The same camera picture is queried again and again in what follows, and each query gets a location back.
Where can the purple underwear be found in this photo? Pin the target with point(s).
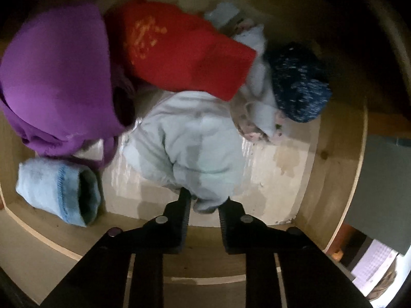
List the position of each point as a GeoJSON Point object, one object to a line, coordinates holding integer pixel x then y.
{"type": "Point", "coordinates": [57, 70]}

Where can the wooden drawer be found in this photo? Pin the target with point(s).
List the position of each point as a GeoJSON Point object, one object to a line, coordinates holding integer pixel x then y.
{"type": "Point", "coordinates": [334, 154]}

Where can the light blue sock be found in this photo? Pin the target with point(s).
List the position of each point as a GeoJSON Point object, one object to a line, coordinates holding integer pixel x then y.
{"type": "Point", "coordinates": [45, 183]}

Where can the large light blue underwear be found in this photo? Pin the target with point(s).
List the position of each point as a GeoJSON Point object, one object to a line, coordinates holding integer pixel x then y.
{"type": "Point", "coordinates": [186, 141]}

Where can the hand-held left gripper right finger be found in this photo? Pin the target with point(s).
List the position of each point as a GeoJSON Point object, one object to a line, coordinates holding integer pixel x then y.
{"type": "Point", "coordinates": [231, 227]}

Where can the lilac checked cloth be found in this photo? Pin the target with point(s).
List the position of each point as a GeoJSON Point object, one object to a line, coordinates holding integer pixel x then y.
{"type": "Point", "coordinates": [372, 263]}

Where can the red underwear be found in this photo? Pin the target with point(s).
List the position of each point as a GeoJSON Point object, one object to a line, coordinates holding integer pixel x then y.
{"type": "Point", "coordinates": [179, 54]}

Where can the pale blue folded cloth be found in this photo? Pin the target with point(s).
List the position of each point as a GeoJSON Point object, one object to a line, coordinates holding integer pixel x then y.
{"type": "Point", "coordinates": [224, 12]}

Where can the grey cabinet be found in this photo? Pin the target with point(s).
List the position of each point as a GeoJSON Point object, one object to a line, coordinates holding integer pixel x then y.
{"type": "Point", "coordinates": [382, 192]}

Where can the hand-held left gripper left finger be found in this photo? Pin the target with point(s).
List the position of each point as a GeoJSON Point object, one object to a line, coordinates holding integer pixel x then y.
{"type": "Point", "coordinates": [178, 221]}

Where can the dark blue speckled sock ball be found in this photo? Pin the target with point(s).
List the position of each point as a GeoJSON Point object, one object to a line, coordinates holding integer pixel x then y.
{"type": "Point", "coordinates": [298, 83]}

